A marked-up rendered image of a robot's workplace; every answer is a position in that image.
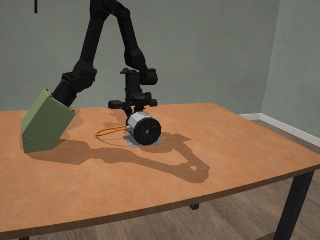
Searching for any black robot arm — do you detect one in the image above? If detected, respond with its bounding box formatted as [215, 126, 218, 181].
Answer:
[51, 0, 158, 107]

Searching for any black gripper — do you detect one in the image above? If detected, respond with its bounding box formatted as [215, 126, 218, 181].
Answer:
[108, 86, 157, 117]

